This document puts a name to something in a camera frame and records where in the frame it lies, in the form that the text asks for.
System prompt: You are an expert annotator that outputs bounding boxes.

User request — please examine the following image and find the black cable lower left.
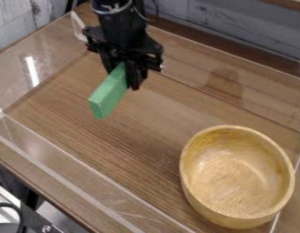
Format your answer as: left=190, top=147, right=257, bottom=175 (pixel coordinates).
left=0, top=201, right=27, bottom=233

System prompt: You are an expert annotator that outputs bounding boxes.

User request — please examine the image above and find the clear acrylic tray wall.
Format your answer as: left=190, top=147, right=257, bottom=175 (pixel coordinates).
left=0, top=112, right=194, bottom=233

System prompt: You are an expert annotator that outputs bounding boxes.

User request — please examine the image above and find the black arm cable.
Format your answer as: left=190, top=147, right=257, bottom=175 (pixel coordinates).
left=149, top=0, right=161, bottom=17

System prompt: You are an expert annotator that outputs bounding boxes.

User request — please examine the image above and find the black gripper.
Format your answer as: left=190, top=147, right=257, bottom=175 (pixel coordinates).
left=82, top=12, right=163, bottom=91

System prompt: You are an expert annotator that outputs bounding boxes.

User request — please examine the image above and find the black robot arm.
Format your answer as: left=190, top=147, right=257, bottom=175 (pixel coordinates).
left=82, top=0, right=163, bottom=90

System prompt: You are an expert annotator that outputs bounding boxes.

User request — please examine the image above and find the clear acrylic corner bracket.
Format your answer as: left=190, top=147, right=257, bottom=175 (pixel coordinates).
left=70, top=11, right=87, bottom=43

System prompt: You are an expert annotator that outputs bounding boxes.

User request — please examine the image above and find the brown wooden bowl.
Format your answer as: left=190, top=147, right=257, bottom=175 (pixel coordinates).
left=179, top=125, right=294, bottom=229

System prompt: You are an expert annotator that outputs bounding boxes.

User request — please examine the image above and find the green rectangular block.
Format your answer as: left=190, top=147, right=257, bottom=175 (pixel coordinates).
left=87, top=64, right=129, bottom=119

